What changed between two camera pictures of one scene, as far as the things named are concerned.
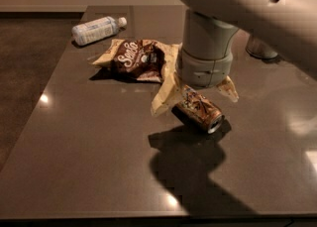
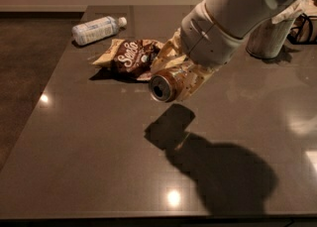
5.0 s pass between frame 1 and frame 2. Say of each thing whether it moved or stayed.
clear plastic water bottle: stayed
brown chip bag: stayed
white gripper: moved
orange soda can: moved
